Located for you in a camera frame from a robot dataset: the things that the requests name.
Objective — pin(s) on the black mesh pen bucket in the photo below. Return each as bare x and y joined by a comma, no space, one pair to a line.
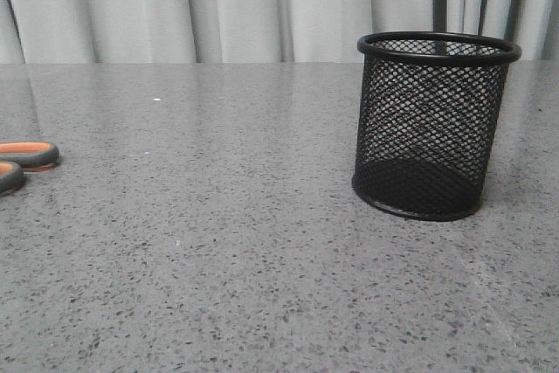
429,108

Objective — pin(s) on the grey pleated curtain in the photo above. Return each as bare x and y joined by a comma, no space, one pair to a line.
252,31

